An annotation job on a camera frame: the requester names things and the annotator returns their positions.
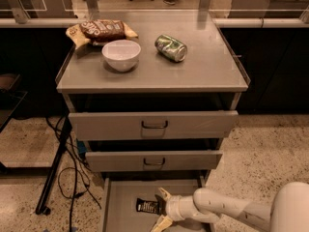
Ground black stand leg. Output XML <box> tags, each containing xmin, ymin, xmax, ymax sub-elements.
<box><xmin>35</xmin><ymin>117</ymin><xmax>71</xmax><ymax>215</ymax></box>

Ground grey top drawer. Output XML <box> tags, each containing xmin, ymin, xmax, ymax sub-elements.
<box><xmin>69</xmin><ymin>110</ymin><xmax>238</xmax><ymax>141</ymax></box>

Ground grey drawer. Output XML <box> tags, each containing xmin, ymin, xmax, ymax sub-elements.
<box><xmin>86</xmin><ymin>150</ymin><xmax>223</xmax><ymax>172</ymax></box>
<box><xmin>98</xmin><ymin>176</ymin><xmax>205</xmax><ymax>232</ymax></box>
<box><xmin>69</xmin><ymin>110</ymin><xmax>238</xmax><ymax>141</ymax></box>

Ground dark side table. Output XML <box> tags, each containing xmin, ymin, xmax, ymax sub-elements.
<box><xmin>0</xmin><ymin>73</ymin><xmax>27</xmax><ymax>132</ymax></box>

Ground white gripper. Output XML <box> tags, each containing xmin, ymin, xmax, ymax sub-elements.
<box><xmin>151</xmin><ymin>188</ymin><xmax>197</xmax><ymax>232</ymax></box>

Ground black floor cables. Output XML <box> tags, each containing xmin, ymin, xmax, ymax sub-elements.
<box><xmin>44</xmin><ymin>115</ymin><xmax>102</xmax><ymax>232</ymax></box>

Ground white ceramic bowl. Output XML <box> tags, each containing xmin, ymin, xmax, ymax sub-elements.
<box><xmin>101</xmin><ymin>40</ymin><xmax>141</xmax><ymax>72</ymax></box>

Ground brown chip bag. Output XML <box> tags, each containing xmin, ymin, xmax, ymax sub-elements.
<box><xmin>66</xmin><ymin>19</ymin><xmax>138</xmax><ymax>49</ymax></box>

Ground grey middle drawer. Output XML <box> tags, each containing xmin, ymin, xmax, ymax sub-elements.
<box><xmin>86</xmin><ymin>150</ymin><xmax>223</xmax><ymax>172</ymax></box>

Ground green soda can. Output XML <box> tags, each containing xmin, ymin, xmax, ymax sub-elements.
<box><xmin>154</xmin><ymin>35</ymin><xmax>187</xmax><ymax>62</ymax></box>

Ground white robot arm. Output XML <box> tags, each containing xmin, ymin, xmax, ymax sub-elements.
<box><xmin>151</xmin><ymin>182</ymin><xmax>309</xmax><ymax>232</ymax></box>

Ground black rxbar chocolate wrapper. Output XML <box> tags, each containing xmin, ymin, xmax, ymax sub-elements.
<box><xmin>135</xmin><ymin>198</ymin><xmax>159</xmax><ymax>215</ymax></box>

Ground grey drawer cabinet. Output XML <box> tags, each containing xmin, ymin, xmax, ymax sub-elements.
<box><xmin>55</xmin><ymin>9</ymin><xmax>251</xmax><ymax>232</ymax></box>

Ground grey bottom drawer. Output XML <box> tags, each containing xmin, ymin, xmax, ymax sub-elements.
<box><xmin>98</xmin><ymin>176</ymin><xmax>205</xmax><ymax>232</ymax></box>

